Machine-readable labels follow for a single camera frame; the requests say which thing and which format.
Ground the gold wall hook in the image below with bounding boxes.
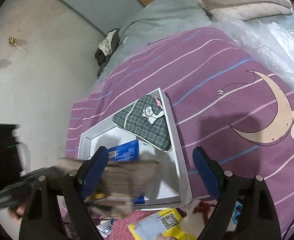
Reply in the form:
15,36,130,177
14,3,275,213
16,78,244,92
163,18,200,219
8,37,28,51

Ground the yellow white packet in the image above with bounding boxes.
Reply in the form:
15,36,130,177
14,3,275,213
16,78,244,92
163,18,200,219
128,209,196,240

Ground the left hand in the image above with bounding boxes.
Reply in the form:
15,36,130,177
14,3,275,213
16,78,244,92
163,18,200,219
8,204,26,221

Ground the white shallow cardboard box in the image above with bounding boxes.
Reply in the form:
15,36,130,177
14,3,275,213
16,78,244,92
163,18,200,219
77,88,193,211

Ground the clear plastic wrap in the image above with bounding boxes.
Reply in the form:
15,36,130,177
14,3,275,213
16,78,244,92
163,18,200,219
211,18,294,91

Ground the dark grey clothing bundle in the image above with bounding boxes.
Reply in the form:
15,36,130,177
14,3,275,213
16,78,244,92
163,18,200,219
94,28,120,77

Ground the blue eye mask packet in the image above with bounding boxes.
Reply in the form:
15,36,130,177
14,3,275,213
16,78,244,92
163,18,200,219
87,139,140,163

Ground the pink glitter pouch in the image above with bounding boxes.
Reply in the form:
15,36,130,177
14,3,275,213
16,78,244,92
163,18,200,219
107,211,156,240

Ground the grey blanket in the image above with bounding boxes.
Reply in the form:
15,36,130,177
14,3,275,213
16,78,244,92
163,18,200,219
98,0,211,82

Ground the beige folded quilt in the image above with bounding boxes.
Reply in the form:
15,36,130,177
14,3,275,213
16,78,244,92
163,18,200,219
197,0,294,21

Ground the white plush dog toy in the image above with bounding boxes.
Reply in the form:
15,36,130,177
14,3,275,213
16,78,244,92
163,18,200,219
180,199,242,239

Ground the purple striped bed sheet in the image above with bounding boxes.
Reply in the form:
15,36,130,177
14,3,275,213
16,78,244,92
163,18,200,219
66,28,294,238

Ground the grey plaid pouch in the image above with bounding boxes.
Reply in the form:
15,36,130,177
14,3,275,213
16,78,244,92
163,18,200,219
112,95,171,152

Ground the small blue white sachet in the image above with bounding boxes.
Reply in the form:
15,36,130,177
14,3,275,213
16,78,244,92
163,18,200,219
97,218,115,238

